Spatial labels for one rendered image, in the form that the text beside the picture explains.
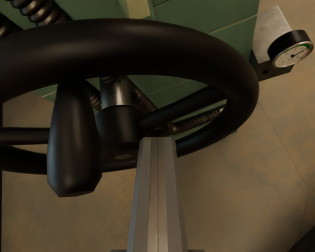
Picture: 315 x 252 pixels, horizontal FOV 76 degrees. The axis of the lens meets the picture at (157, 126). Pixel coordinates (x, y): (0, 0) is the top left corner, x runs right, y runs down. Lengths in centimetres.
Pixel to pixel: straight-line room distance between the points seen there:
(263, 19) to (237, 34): 12
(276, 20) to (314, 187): 73
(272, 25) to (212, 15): 18
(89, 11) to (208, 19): 22
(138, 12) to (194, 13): 15
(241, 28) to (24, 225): 146
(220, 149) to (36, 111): 128
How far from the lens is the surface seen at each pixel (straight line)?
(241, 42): 44
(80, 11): 20
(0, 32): 21
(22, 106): 181
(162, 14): 34
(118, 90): 23
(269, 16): 53
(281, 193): 103
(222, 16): 38
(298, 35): 41
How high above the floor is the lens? 100
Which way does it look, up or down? 65 degrees down
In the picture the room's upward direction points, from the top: 46 degrees counter-clockwise
